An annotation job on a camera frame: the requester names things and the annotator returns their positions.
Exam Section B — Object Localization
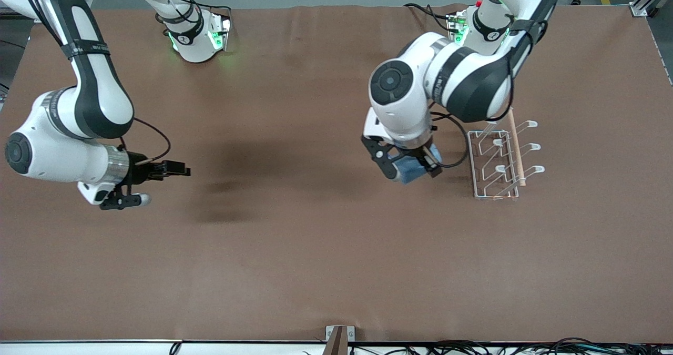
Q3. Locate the black left arm base cable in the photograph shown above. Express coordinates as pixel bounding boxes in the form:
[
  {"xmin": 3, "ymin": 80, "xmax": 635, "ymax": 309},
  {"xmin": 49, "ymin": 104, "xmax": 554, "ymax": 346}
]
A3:
[{"xmin": 404, "ymin": 3, "xmax": 458, "ymax": 32}]

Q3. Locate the white wire cup holder rack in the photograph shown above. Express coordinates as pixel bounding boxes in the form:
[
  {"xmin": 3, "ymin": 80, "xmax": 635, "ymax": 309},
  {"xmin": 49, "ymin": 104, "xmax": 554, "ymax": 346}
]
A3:
[{"xmin": 467, "ymin": 108, "xmax": 545, "ymax": 201}]

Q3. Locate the blue plastic cup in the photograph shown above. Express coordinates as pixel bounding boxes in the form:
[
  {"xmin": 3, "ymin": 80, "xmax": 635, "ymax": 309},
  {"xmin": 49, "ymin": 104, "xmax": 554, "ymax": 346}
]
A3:
[{"xmin": 392, "ymin": 145, "xmax": 442, "ymax": 185}]

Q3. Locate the brown table mat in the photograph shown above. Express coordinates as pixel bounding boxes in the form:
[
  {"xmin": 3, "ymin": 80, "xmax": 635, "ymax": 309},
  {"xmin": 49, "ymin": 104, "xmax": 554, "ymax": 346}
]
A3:
[{"xmin": 0, "ymin": 5, "xmax": 673, "ymax": 343}]

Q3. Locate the metal bracket with brown post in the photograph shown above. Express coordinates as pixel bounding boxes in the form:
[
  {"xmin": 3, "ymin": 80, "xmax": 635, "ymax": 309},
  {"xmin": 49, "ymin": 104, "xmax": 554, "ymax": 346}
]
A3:
[{"xmin": 323, "ymin": 325, "xmax": 356, "ymax": 355}]

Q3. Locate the black right arm base cable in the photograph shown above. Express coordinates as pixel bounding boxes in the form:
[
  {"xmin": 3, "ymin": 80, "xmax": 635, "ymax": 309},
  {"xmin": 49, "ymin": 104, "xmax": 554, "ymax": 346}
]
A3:
[{"xmin": 187, "ymin": 0, "xmax": 233, "ymax": 24}]

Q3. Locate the black cable bundle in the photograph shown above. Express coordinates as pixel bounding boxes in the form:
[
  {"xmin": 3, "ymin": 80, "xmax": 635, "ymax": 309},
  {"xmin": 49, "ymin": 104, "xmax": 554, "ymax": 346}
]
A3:
[{"xmin": 347, "ymin": 337, "xmax": 673, "ymax": 355}]

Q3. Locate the black arm base cable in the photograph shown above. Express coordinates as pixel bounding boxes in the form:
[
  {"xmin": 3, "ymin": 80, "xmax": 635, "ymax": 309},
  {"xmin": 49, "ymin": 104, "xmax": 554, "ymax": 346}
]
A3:
[
  {"xmin": 404, "ymin": 3, "xmax": 458, "ymax": 32},
  {"xmin": 187, "ymin": 0, "xmax": 233, "ymax": 24}
]

